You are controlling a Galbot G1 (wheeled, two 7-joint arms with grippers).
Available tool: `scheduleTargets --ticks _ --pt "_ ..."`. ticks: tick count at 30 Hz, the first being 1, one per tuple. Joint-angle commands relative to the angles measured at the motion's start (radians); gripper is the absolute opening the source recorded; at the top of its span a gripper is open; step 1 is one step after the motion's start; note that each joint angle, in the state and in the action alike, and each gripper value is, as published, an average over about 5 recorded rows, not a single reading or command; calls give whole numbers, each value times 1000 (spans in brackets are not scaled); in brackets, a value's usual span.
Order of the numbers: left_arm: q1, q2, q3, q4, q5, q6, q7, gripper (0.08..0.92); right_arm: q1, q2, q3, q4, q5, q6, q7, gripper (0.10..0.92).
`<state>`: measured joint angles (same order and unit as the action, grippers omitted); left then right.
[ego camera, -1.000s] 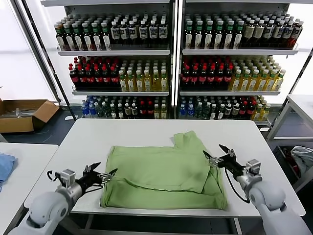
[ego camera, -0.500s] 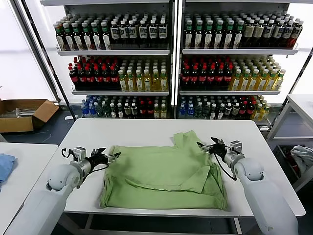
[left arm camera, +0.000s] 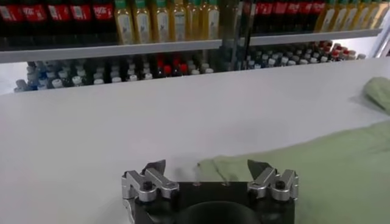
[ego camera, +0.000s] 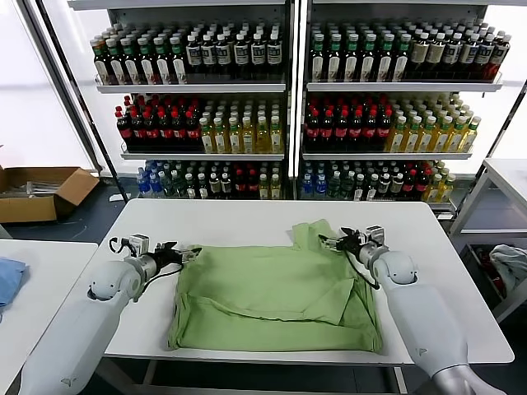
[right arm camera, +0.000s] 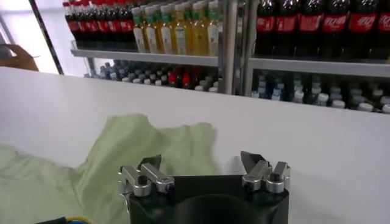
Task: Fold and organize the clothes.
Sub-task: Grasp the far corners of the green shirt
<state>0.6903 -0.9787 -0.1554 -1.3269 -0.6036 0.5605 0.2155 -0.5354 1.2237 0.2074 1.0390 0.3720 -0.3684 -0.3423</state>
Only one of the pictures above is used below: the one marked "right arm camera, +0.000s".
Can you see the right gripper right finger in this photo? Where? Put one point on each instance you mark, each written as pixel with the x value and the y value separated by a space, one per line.
pixel 280 175

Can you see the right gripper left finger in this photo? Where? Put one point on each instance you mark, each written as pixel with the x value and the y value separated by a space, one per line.
pixel 131 179

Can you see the light green shirt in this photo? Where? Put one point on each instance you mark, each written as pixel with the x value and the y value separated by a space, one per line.
pixel 128 143

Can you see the bystander hand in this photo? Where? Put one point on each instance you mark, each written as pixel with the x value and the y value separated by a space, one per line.
pixel 18 59

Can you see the cola bottle red cap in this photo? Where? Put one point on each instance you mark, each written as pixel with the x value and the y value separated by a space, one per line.
pixel 103 26
pixel 71 25
pixel 286 24
pixel 172 77
pixel 265 24
pixel 91 26
pixel 309 23
pixel 361 22
pixel 126 26
pixel 114 26
pixel 334 23
pixel 186 79
pixel 80 26
pixel 384 25

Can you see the yellow juice bottle green label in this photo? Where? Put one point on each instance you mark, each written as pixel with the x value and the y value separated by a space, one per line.
pixel 151 39
pixel 139 38
pixel 166 39
pixel 198 38
pixel 180 39
pixel 212 38

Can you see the black metal post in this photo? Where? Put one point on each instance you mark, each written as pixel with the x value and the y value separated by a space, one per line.
pixel 45 36

